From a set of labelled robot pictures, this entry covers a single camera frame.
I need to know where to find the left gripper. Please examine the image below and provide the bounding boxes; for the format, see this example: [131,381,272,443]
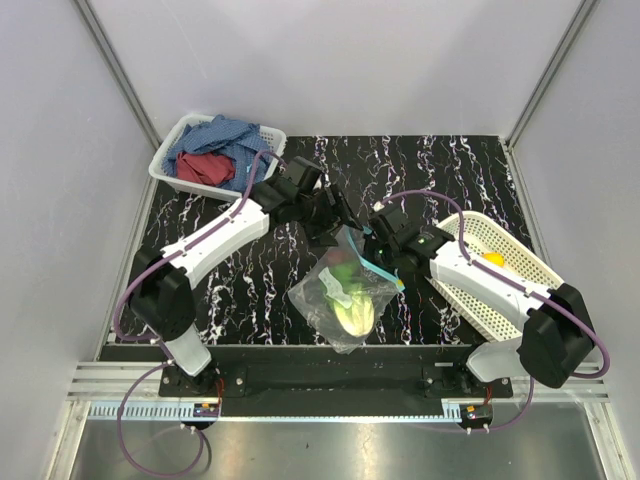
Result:
[294,182,362,248]

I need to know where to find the clear zip top bag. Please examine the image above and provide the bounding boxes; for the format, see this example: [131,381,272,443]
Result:
[288,226,405,354]

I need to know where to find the green fake lettuce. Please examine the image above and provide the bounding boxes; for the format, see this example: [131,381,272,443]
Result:
[319,262,374,337]

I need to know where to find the dark red fake fruit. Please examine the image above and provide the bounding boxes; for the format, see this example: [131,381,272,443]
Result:
[326,249,350,266]

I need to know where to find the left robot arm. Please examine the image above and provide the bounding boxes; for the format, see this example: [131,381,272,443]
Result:
[125,157,362,396]

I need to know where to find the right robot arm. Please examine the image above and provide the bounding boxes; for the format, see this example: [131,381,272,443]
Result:
[365,204,596,397]

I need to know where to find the grey plastic basket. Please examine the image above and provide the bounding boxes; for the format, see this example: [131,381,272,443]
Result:
[148,114,286,202]

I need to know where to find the blue patterned cloth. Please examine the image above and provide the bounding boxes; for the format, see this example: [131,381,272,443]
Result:
[162,115,270,193]

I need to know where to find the white perforated basket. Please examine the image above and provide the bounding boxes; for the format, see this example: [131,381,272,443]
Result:
[430,211,564,342]

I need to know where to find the black marble pattern mat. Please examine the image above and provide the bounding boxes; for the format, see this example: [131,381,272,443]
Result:
[195,135,532,346]

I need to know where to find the dark red cloth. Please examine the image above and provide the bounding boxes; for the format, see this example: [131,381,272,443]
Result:
[176,152,236,187]

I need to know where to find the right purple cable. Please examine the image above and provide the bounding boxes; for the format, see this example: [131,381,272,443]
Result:
[374,189,612,431]

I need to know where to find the purple cable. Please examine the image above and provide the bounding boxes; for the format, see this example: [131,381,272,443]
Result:
[112,151,289,346]
[374,189,612,431]

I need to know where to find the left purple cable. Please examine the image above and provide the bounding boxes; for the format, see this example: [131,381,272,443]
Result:
[112,151,289,346]

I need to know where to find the aluminium rail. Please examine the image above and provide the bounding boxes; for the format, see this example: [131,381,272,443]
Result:
[67,363,608,424]

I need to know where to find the right aluminium frame post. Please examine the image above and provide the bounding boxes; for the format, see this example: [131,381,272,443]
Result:
[504,0,600,150]

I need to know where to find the aluminium frame post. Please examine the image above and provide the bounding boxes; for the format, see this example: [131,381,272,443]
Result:
[504,0,600,150]
[71,0,161,149]

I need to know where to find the left aluminium frame post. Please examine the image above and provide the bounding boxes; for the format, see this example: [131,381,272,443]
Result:
[71,0,161,149]

